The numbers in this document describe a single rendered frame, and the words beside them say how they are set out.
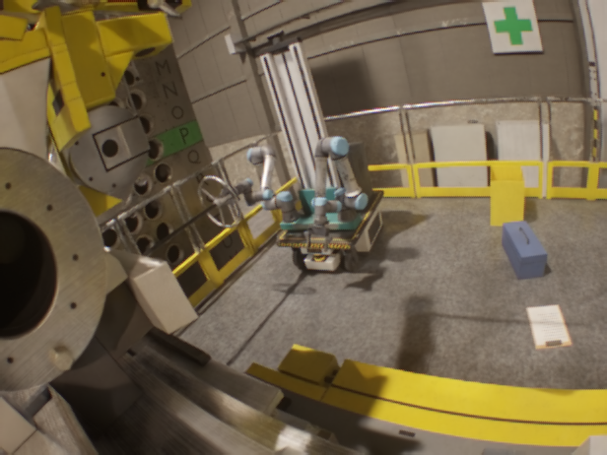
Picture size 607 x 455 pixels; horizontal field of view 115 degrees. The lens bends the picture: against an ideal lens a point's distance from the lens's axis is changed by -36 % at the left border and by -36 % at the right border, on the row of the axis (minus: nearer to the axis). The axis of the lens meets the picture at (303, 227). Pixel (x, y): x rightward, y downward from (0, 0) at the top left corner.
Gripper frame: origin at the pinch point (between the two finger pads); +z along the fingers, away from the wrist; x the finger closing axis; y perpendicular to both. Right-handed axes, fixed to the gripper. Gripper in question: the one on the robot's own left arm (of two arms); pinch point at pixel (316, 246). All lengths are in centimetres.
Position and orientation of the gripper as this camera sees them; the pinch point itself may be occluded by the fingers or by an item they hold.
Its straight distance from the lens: 194.9
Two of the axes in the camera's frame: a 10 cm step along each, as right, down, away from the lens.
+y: -5.8, 1.2, -8.1
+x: 8.1, 1.7, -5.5
